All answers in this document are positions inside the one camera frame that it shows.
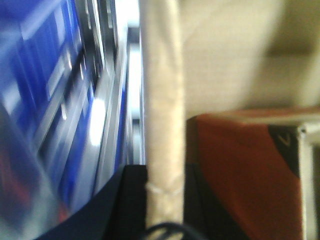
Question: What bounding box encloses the red and white printed carton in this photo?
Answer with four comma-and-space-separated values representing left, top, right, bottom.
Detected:
186, 107, 320, 240

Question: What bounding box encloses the white shelf post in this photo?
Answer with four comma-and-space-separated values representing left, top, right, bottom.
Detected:
298, 121, 320, 240

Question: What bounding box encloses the blue metal shelf rack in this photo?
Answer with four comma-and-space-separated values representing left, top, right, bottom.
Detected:
0, 0, 139, 240

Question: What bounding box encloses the black cable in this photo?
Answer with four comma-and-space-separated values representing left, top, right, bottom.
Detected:
143, 222, 210, 240

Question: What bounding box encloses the beige cardboard box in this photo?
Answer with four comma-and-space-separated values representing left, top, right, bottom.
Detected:
139, 0, 320, 226

